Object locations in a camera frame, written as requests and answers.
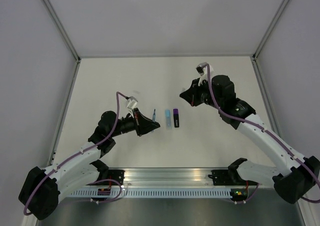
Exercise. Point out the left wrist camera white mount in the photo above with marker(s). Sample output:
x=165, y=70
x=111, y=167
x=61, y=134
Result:
x=131, y=103

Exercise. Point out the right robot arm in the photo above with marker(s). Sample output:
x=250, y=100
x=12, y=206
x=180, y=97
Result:
x=292, y=175

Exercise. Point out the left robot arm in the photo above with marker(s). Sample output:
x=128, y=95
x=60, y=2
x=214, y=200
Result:
x=45, y=188

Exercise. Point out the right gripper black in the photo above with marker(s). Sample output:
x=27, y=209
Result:
x=191, y=94

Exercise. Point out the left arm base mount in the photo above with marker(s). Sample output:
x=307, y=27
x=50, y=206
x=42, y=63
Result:
x=107, y=176

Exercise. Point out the light blue pen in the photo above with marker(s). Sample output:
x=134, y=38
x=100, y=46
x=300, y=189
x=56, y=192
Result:
x=168, y=119

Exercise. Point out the black purple highlighter pen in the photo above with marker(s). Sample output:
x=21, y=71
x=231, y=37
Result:
x=176, y=118

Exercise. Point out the white slotted cable duct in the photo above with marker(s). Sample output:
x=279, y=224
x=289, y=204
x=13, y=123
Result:
x=89, y=192

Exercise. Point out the aluminium mounting rail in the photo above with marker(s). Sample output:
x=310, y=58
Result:
x=168, y=177

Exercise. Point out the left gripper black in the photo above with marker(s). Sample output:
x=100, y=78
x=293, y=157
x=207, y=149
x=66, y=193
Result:
x=143, y=125

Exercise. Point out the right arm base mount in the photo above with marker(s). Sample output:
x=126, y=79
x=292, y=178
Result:
x=229, y=176

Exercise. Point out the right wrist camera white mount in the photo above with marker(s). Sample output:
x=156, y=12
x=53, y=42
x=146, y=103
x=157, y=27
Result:
x=206, y=72

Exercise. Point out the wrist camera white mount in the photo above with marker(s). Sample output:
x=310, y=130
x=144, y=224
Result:
x=131, y=103
x=206, y=72

